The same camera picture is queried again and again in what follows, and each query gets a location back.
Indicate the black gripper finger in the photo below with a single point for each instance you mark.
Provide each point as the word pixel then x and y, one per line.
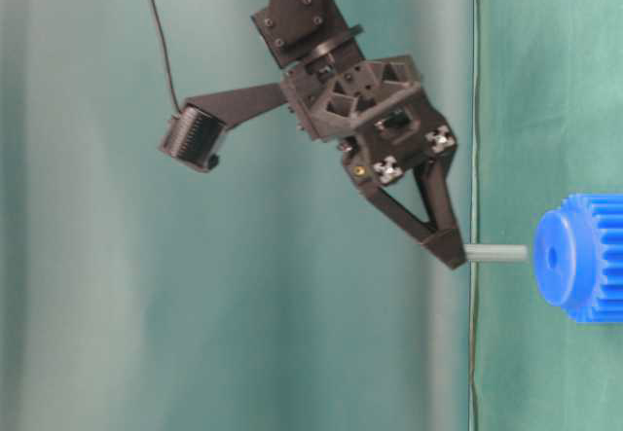
pixel 440 234

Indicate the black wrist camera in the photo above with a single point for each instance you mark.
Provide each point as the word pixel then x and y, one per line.
pixel 193 137

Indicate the green table cloth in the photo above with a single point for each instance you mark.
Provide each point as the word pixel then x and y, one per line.
pixel 549 118

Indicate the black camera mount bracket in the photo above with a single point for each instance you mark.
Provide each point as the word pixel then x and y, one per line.
pixel 234 107

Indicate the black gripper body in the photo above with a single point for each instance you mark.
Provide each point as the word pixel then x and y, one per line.
pixel 380 115

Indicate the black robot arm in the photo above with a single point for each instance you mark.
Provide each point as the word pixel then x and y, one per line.
pixel 311 30

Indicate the blue plastic gear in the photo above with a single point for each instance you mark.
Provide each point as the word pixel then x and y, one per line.
pixel 577 257

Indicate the grey metal shaft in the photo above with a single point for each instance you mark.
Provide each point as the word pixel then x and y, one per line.
pixel 503 253

